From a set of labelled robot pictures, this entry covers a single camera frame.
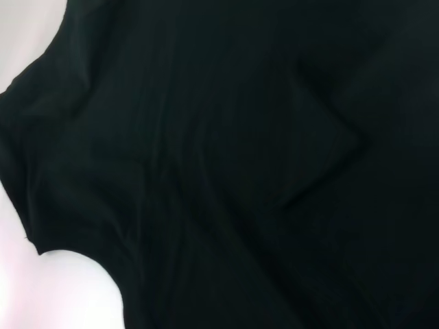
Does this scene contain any black shirt with FREE print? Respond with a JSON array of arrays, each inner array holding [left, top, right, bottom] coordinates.
[[0, 0, 439, 329]]

